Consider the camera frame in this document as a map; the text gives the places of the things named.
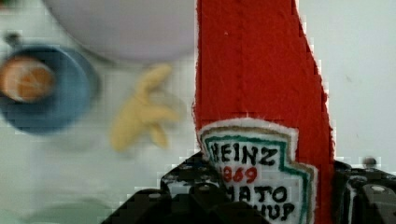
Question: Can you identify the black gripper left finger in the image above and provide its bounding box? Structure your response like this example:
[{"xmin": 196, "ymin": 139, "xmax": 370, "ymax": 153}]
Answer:
[{"xmin": 160, "ymin": 152, "xmax": 221, "ymax": 199}]

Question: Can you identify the orange slice toy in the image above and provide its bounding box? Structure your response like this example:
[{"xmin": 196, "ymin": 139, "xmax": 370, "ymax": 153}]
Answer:
[{"xmin": 1, "ymin": 56, "xmax": 56, "ymax": 103}]

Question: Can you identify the lilac oval plate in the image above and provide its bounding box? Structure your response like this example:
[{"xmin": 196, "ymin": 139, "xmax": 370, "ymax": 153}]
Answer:
[{"xmin": 43, "ymin": 0, "xmax": 197, "ymax": 62}]

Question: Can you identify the red plush ketchup bottle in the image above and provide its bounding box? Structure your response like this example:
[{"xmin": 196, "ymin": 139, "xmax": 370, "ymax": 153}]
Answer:
[{"xmin": 193, "ymin": 0, "xmax": 334, "ymax": 224}]

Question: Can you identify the yellow plush banana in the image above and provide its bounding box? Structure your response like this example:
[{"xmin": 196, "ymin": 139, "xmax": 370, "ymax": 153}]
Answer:
[{"xmin": 110, "ymin": 63, "xmax": 179, "ymax": 151}]

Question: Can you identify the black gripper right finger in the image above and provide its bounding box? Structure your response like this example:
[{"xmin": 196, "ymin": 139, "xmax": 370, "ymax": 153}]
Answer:
[{"xmin": 332, "ymin": 161, "xmax": 396, "ymax": 224}]

